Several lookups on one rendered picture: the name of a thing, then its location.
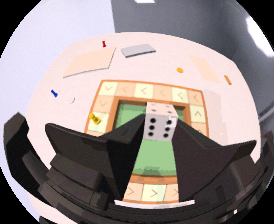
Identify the yellow game pawn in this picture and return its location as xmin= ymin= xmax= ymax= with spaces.
xmin=89 ymin=113 xmax=101 ymax=124

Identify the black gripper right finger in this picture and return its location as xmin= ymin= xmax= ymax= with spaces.
xmin=172 ymin=119 xmax=257 ymax=204

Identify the orange flat disc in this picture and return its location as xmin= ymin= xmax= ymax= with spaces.
xmin=176 ymin=68 xmax=184 ymax=73

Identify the white die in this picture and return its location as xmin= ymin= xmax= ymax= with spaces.
xmin=142 ymin=101 xmax=178 ymax=141

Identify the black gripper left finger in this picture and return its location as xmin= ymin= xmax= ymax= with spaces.
xmin=44 ymin=113 xmax=146 ymax=201

